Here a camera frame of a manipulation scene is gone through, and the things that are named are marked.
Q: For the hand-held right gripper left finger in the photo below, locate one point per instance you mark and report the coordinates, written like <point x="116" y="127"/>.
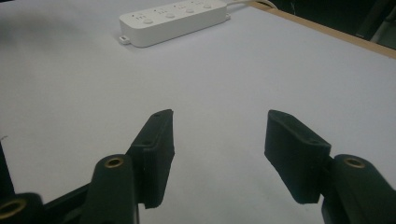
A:
<point x="149" y="155"/>

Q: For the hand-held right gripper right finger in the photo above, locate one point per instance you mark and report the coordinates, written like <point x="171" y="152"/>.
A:
<point x="299" y="155"/>

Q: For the white power strip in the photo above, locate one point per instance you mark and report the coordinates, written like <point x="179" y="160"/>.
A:
<point x="173" y="22"/>

